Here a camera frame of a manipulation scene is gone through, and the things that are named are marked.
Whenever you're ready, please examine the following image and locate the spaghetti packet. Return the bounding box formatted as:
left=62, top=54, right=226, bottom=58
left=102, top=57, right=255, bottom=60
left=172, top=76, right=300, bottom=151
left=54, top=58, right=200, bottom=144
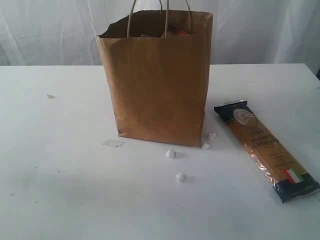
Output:
left=213, top=101, right=320, bottom=203

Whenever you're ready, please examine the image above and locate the brown pouch with orange label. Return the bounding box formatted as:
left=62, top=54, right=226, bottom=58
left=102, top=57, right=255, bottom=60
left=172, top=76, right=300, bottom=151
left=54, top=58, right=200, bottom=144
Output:
left=162, top=26, right=189, bottom=37

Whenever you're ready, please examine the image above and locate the small white paper scrap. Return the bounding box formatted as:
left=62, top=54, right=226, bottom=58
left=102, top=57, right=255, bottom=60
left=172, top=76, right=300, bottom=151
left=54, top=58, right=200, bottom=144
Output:
left=47, top=94, right=56, bottom=99

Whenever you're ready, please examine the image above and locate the clear tape patch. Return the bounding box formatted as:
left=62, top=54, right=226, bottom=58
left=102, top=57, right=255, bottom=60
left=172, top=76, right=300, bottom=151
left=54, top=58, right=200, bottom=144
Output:
left=102, top=139, right=124, bottom=148

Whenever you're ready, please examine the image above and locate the white putty lump centre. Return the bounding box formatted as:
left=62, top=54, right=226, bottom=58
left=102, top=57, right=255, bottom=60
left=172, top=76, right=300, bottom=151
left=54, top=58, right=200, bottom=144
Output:
left=165, top=149, right=176, bottom=159

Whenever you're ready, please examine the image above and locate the brown paper bag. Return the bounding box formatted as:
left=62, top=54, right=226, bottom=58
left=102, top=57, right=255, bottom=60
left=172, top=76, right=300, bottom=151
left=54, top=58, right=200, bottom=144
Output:
left=97, top=8, right=213, bottom=146

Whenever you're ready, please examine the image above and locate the white putty lump by carton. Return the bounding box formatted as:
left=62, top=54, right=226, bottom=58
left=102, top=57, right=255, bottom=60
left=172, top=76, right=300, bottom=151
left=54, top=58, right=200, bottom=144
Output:
left=176, top=172, right=187, bottom=183

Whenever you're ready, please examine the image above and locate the white putty lump front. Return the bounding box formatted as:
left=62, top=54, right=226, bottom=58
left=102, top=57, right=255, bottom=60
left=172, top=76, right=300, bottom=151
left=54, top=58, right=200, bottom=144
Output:
left=201, top=141, right=211, bottom=150

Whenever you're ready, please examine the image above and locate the white putty lump near bag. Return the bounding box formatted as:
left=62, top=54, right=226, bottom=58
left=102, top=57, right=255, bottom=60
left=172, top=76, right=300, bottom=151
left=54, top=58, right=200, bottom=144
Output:
left=207, top=132, right=217, bottom=140

